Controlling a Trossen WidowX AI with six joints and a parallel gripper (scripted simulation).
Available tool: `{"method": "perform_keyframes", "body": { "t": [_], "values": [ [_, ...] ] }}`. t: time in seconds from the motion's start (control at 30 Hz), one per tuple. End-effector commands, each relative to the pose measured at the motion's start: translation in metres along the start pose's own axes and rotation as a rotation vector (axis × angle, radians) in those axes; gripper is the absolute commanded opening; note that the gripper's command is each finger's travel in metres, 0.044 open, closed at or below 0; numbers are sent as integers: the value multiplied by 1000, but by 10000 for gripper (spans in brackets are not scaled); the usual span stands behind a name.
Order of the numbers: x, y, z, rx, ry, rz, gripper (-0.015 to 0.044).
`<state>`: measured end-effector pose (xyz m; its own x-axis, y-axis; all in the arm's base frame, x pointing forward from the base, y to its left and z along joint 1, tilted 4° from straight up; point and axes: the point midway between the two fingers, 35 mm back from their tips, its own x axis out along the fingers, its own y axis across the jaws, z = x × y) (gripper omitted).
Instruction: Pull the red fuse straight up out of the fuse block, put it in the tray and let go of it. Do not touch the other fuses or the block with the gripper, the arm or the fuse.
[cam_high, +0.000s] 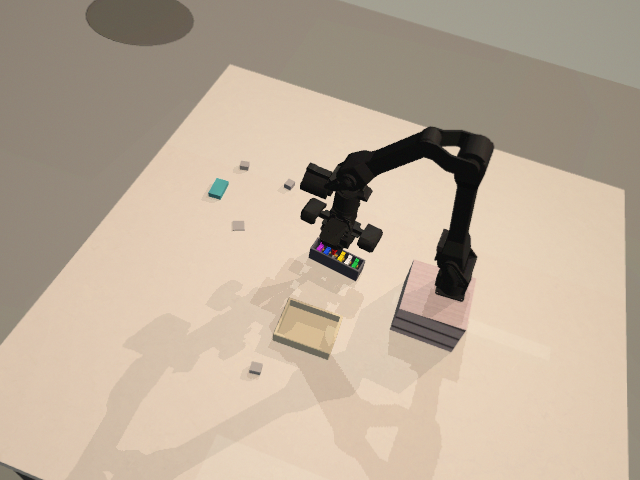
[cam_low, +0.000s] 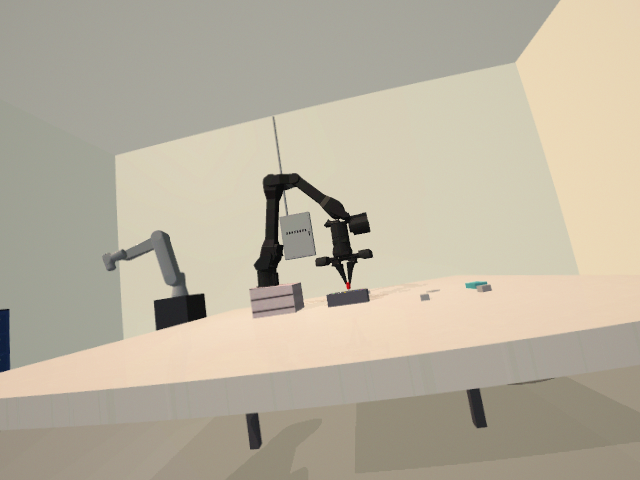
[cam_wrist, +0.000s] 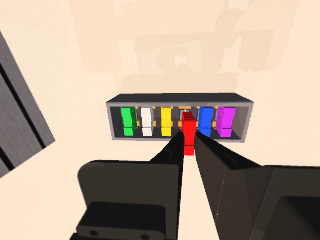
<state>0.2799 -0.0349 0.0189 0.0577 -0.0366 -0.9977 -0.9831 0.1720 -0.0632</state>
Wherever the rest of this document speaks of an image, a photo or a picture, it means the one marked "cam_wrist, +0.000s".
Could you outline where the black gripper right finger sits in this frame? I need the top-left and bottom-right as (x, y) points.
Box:
(194, 132), (320, 240)

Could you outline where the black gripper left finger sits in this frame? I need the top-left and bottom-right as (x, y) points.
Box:
(77, 132), (185, 240)

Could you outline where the small red block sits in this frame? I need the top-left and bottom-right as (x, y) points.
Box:
(181, 107), (196, 156)

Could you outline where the blue fuse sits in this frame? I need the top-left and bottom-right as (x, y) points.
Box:
(198, 106), (214, 137)

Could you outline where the yellow fuse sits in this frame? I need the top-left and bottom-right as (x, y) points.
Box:
(161, 106), (171, 136)

